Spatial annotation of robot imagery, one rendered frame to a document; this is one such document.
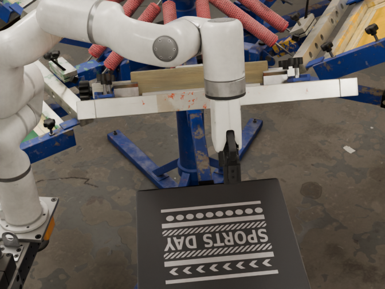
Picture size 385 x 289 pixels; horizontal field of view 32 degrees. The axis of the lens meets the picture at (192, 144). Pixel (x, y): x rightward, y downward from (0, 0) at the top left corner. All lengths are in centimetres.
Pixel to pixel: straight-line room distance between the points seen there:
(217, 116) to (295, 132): 274
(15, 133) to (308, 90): 67
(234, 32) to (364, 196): 243
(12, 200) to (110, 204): 184
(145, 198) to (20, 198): 50
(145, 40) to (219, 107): 18
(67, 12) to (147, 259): 82
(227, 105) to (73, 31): 32
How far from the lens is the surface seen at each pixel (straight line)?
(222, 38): 116
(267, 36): 251
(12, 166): 161
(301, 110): 411
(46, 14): 129
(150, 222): 195
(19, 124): 159
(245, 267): 181
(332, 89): 141
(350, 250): 322
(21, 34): 136
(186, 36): 115
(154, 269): 182
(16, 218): 171
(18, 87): 148
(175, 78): 195
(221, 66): 117
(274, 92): 138
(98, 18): 124
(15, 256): 168
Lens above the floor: 228
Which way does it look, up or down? 37 degrees down
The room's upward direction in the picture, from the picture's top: 3 degrees counter-clockwise
